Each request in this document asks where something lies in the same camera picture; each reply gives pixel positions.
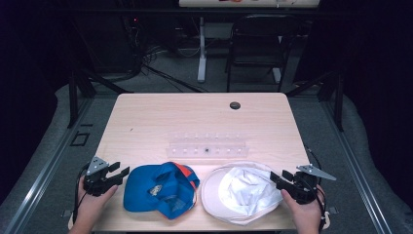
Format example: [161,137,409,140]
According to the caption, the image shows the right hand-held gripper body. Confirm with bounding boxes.
[289,164,337,206]

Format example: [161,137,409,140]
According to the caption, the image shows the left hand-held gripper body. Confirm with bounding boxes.
[83,156,115,197]

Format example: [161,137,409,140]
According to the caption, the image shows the blue and orange cap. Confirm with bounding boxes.
[123,161,202,220]

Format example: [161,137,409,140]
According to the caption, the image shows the white cap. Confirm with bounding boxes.
[200,161,284,226]

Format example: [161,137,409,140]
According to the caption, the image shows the clear acrylic rack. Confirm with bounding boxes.
[166,131,250,161]

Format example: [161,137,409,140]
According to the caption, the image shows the person's right hand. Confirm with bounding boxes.
[280,184,325,228]

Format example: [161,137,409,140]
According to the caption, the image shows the person's left hand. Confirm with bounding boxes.
[75,175,119,228]

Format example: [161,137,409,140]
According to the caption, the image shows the black metal stand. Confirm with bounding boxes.
[284,69,346,133]
[66,68,134,129]

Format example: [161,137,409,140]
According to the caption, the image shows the black folding chair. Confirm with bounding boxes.
[225,14,302,94]

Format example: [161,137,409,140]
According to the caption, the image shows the white desk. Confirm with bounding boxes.
[177,0,321,84]

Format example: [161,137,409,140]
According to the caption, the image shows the right hand-held gripper cable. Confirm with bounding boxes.
[311,185,327,232]

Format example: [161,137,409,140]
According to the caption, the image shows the hand-held gripper cable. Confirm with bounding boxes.
[72,163,92,226]
[311,185,327,232]

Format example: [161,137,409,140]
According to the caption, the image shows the left hand-held gripper cable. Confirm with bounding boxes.
[72,163,92,226]

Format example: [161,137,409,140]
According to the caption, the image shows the black cable beside table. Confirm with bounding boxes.
[304,144,323,172]

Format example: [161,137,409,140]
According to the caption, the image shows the aluminium floor rail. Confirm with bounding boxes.
[2,97,95,234]
[319,97,394,234]

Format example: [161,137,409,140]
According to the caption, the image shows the black floor cables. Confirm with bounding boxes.
[121,16,209,95]

